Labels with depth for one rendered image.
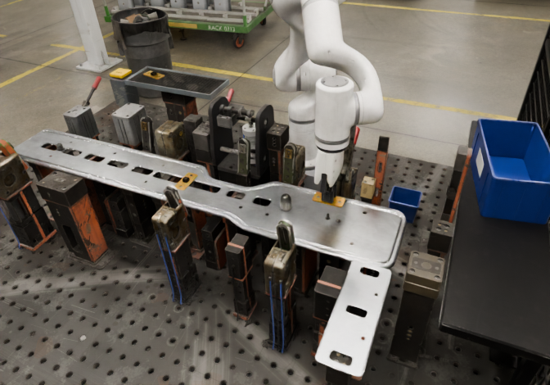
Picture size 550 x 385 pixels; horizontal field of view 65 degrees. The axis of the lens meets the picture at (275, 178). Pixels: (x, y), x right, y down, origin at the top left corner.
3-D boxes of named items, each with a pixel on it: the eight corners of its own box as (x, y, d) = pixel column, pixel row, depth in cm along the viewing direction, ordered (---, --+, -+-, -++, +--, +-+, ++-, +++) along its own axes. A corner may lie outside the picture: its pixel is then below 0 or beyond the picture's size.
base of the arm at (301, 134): (295, 138, 192) (294, 101, 181) (334, 148, 184) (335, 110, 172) (273, 160, 179) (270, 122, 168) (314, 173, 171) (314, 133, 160)
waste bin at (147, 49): (117, 97, 411) (95, 20, 367) (151, 75, 450) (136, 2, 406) (159, 106, 393) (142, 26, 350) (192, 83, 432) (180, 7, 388)
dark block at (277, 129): (271, 229, 160) (265, 132, 135) (278, 217, 165) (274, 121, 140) (283, 233, 158) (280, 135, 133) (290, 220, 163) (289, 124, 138)
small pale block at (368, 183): (352, 269, 144) (361, 182, 122) (354, 261, 146) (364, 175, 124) (362, 272, 142) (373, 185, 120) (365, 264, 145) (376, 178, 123)
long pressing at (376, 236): (-3, 159, 152) (-4, 156, 151) (47, 129, 168) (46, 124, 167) (392, 274, 105) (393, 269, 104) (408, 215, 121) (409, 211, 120)
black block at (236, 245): (226, 320, 130) (214, 253, 112) (242, 293, 138) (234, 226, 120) (250, 329, 127) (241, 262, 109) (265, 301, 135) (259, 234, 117)
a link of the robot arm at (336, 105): (349, 121, 107) (312, 124, 106) (353, 71, 99) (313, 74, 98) (357, 139, 100) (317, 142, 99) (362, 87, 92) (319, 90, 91)
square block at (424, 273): (385, 360, 118) (405, 273, 96) (391, 336, 124) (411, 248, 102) (416, 370, 115) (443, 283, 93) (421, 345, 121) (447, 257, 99)
